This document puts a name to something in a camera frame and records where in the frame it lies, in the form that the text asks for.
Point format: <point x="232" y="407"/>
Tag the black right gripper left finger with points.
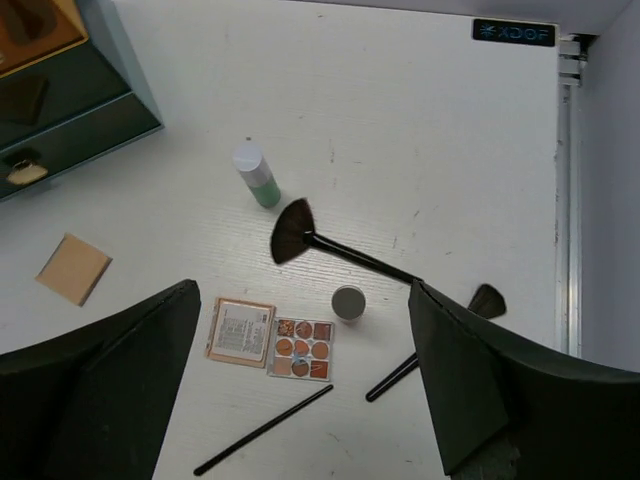
<point x="95" y="403"/>

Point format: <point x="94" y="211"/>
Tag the stacked drawer organizer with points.
<point x="72" y="89"/>

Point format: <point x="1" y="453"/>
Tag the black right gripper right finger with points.
<point x="505" y="407"/>

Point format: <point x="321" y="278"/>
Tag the black logo sticker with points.
<point x="511" y="32"/>

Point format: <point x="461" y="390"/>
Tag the jar with grey lid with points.
<point x="348" y="303"/>

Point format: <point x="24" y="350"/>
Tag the thin black makeup brush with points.
<point x="261" y="430"/>

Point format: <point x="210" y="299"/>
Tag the nine colour eyeshadow palette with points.
<point x="301" y="349"/>

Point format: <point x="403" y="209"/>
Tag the green bottle white cap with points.
<point x="250" y="163"/>

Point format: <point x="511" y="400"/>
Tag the peach compact with label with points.
<point x="240" y="332"/>

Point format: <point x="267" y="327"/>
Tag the tan square compact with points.
<point x="74" y="269"/>

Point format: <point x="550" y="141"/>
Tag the aluminium table rail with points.
<point x="568" y="206"/>

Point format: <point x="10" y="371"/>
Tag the black fan makeup brush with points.
<point x="294" y="233"/>

